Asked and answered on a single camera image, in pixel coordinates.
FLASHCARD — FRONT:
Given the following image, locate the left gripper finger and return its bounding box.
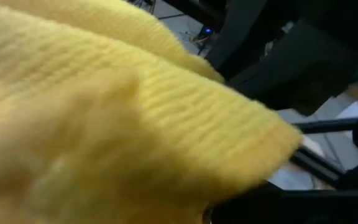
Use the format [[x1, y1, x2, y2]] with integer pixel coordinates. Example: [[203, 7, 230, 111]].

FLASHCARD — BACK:
[[211, 182, 285, 224]]

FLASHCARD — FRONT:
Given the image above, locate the yellow microfiber towel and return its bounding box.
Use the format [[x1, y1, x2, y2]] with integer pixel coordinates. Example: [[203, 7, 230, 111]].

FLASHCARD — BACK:
[[0, 0, 303, 224]]

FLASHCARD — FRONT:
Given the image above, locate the black floor power box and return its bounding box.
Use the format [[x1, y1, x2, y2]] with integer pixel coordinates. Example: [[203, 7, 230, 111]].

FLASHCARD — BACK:
[[197, 26, 216, 40]]

